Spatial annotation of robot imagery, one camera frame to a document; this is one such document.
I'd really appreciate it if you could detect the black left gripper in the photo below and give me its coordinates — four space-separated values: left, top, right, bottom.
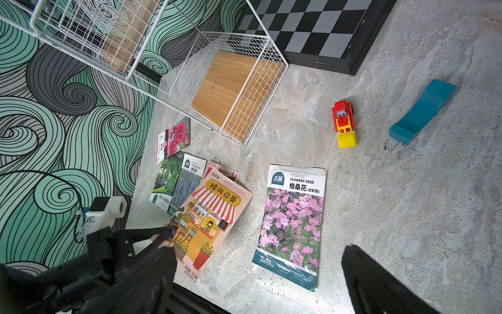
58 225 173 299

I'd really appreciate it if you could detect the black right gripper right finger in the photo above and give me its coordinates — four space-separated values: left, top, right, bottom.
341 245 438 313

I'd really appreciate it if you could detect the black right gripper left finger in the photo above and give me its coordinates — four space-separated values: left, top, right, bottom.
80 247 177 313

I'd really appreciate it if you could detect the green vegetable seed bag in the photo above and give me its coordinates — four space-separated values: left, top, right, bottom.
149 152 184 213

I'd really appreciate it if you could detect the striped awning shop seed bag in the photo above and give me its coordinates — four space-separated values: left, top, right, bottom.
162 170 253 282

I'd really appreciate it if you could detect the lavender flower seed bag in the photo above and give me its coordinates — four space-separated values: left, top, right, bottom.
167 152 207 216

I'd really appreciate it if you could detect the pink cosmos flower seed bag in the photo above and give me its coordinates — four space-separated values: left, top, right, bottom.
252 165 327 291

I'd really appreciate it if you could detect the magenta flower seed bag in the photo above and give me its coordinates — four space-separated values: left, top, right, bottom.
156 116 191 164

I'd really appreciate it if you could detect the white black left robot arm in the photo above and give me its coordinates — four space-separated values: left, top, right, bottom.
1 227 177 313

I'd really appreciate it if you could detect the red yellow toy truck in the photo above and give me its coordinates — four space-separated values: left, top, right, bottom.
332 100 357 149

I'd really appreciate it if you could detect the teal curved plastic block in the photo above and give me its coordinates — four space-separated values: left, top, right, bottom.
389 79 457 145

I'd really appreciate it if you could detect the black grey chessboard box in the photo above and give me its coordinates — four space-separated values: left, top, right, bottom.
232 0 395 76

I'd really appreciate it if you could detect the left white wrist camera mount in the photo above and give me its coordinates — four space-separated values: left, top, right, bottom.
83 196 127 242

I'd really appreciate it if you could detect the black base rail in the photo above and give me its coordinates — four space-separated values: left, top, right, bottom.
161 283 230 314

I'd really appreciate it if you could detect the white wire shelf rack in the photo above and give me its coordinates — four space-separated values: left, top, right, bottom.
1 1 288 145

